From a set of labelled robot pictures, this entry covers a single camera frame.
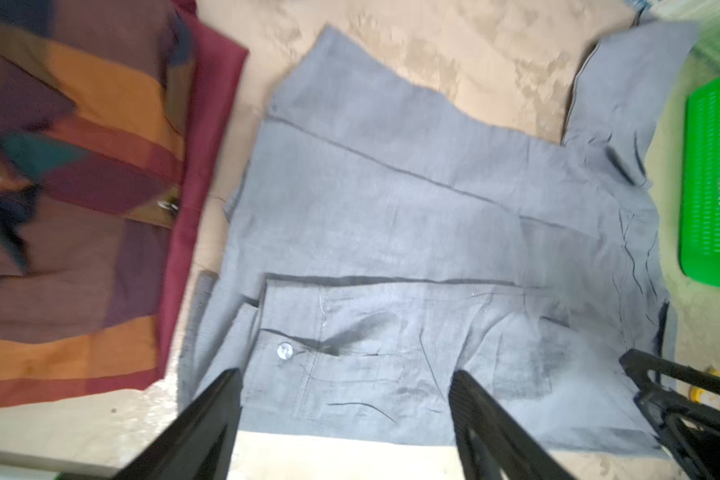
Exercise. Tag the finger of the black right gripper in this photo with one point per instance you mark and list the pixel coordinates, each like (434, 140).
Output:
(689, 431)

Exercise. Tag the green plastic basket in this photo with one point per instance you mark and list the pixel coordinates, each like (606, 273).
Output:
(699, 235)

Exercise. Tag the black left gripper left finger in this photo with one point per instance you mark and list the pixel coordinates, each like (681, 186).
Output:
(199, 443)

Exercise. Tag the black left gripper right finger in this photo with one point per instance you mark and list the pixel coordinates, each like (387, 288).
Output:
(490, 443)

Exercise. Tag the grey long sleeve shirt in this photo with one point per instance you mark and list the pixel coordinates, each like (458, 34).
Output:
(383, 240)

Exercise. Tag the maroon folded shirt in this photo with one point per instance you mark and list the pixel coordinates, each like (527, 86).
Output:
(198, 150)

